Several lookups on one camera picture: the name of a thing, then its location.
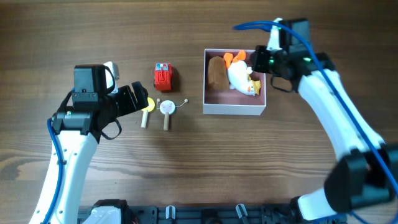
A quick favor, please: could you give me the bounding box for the white wooden rattle drum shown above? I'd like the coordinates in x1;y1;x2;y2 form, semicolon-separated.
156;98;188;131

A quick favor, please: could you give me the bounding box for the pink box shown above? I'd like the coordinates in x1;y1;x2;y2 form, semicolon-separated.
203;49;267;116

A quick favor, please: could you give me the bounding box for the black mounting rail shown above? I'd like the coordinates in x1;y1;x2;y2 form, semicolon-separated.
76;198;299;224

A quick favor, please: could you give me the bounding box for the blue cable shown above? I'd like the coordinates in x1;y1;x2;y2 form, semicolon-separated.
233;20;398;224
40;88;75;224

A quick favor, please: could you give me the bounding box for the white duck plush toy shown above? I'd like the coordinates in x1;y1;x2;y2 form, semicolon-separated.
223;50;261;96

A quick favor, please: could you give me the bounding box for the brown plush toy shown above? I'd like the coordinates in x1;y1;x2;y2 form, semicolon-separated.
207;56;229;91

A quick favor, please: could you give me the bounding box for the right blue cable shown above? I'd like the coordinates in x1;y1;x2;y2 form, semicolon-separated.
233;20;398;224

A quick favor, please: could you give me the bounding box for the yellow wooden rattle drum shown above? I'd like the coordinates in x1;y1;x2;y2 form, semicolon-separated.
141;97;155;128

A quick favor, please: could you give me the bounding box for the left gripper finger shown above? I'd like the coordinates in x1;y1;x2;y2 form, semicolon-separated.
136;96;149;110
131;82;147;98

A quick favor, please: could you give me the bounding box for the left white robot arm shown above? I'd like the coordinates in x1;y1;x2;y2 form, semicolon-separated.
30;62;149;223

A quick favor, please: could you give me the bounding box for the red toy car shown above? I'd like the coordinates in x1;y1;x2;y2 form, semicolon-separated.
154;62;173;91

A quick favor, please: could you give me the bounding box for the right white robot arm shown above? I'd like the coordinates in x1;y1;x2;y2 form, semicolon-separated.
239;18;397;223

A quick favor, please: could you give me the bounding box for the left blue cable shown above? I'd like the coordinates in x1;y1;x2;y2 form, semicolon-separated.
40;88;75;224

